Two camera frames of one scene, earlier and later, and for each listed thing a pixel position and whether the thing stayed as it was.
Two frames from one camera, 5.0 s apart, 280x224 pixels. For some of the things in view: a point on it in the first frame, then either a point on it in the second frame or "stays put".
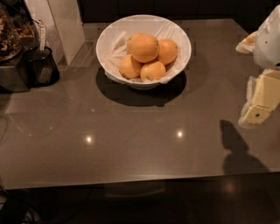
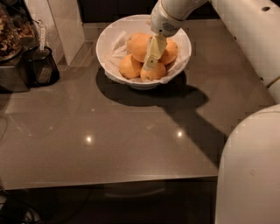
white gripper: x=268 y=44 to x=161 y=23
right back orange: x=168 y=51 stays put
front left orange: x=129 y=67 stays put
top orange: x=143 y=47 stays put
